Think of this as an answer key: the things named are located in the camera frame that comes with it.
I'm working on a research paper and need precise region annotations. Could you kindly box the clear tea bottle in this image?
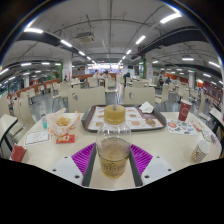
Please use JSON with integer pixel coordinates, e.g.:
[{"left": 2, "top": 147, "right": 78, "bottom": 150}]
[{"left": 95, "top": 104, "right": 132, "bottom": 179}]

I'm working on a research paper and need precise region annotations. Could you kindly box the group of ceiling lights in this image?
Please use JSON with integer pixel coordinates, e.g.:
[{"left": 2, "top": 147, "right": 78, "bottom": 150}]
[{"left": 0, "top": 12, "right": 222, "bottom": 84}]

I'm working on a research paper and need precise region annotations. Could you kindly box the small clear sanitizer bottle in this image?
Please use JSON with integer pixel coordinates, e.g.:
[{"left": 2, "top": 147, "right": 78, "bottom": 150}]
[{"left": 39, "top": 105, "right": 49, "bottom": 130}]

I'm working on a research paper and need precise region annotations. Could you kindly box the small red box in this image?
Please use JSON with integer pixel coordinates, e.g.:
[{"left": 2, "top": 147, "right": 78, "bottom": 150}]
[{"left": 10, "top": 144, "right": 28, "bottom": 163}]

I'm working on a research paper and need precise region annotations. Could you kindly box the clear plastic snack bag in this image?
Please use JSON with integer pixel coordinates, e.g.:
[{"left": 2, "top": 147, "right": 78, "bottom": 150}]
[{"left": 46, "top": 108, "right": 82, "bottom": 137}]

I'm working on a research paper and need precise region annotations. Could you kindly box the red sauce packet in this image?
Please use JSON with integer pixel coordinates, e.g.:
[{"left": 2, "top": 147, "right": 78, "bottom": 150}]
[{"left": 55, "top": 133, "right": 76, "bottom": 145}]

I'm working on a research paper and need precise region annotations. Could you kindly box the small red snack packet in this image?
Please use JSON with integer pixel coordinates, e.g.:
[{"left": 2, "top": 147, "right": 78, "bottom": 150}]
[{"left": 193, "top": 123, "right": 204, "bottom": 133}]

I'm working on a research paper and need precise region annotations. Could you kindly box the beige wooden chair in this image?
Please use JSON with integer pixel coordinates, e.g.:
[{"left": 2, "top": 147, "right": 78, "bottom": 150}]
[
  {"left": 68, "top": 86, "right": 107, "bottom": 113},
  {"left": 123, "top": 85, "right": 156, "bottom": 107}
]

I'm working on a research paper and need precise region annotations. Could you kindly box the beige side table, black edge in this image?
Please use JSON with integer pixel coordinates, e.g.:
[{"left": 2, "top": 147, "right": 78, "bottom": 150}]
[
  {"left": 0, "top": 113, "right": 19, "bottom": 158},
  {"left": 209, "top": 107, "right": 224, "bottom": 134}
]

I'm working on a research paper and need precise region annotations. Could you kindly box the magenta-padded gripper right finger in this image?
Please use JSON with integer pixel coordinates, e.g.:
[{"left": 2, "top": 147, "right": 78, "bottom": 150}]
[{"left": 128, "top": 143, "right": 177, "bottom": 188}]

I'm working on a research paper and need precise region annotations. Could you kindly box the colourful printed flyer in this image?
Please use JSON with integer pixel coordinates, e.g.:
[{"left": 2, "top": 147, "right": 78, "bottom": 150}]
[{"left": 166, "top": 118, "right": 199, "bottom": 137}]

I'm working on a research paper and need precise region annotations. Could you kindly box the white paper card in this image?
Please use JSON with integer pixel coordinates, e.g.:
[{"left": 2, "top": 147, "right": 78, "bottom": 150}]
[{"left": 23, "top": 129, "right": 52, "bottom": 147}]

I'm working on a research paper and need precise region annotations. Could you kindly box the ceiling air conditioner unit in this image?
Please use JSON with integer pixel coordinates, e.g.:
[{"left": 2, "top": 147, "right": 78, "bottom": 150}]
[{"left": 74, "top": 31, "right": 96, "bottom": 44}]

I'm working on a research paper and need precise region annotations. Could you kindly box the brown food tray, printed liner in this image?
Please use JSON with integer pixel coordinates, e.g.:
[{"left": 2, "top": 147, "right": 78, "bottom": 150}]
[{"left": 81, "top": 104, "right": 168, "bottom": 133}]

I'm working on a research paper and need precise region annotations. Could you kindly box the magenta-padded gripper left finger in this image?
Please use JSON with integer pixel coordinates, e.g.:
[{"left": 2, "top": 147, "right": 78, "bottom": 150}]
[{"left": 49, "top": 142, "right": 98, "bottom": 188}]

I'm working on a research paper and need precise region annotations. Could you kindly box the red paper cup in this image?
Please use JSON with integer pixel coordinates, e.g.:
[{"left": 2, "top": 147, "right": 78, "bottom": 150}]
[{"left": 177, "top": 98, "right": 193, "bottom": 122}]

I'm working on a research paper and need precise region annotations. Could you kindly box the group of beige chairs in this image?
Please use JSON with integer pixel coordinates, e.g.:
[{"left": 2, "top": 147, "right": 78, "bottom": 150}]
[{"left": 0, "top": 76, "right": 221, "bottom": 131}]

